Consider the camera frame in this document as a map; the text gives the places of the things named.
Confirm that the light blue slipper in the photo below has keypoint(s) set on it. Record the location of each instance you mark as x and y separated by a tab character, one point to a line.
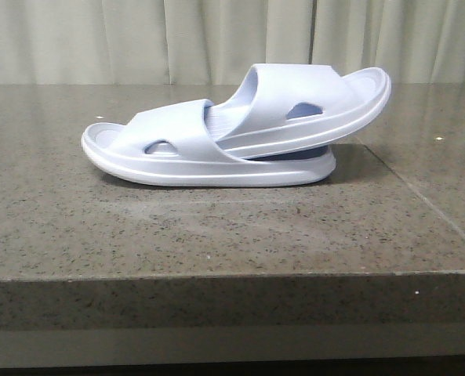
171	146
284	107

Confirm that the pale grey-green curtain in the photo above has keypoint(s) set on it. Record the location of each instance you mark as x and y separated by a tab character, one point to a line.
215	42

